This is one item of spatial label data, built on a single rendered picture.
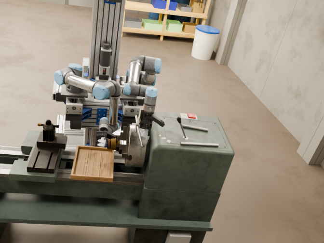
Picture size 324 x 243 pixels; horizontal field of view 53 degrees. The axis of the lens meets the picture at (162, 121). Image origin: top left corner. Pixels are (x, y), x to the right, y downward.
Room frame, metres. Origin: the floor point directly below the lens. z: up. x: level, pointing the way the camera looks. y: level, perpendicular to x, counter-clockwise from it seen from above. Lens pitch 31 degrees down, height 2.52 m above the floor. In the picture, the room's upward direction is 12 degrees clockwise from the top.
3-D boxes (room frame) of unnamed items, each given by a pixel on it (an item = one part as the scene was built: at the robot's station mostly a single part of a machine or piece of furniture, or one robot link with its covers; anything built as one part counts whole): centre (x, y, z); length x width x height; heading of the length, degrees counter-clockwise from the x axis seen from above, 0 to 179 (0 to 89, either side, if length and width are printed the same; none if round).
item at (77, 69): (2.48, 0.81, 1.33); 0.13 x 0.12 x 0.14; 156
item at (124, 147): (1.87, 0.22, 1.08); 0.12 x 0.11 x 0.05; 12
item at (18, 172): (1.87, 0.84, 0.90); 0.53 x 0.30 x 0.06; 12
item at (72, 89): (2.49, 0.81, 1.21); 0.15 x 0.15 x 0.10
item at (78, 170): (1.91, 0.44, 0.89); 0.36 x 0.30 x 0.04; 12
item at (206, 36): (7.54, -0.59, 0.34); 0.57 x 0.56 x 0.68; 109
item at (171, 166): (2.08, -0.22, 1.06); 0.59 x 0.48 x 0.39; 102
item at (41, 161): (1.86, 0.79, 0.95); 0.43 x 0.18 x 0.04; 12
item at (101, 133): (2.03, 0.43, 1.08); 0.12 x 0.09 x 0.08; 12
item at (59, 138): (1.92, 0.78, 1.00); 0.20 x 0.10 x 0.05; 102
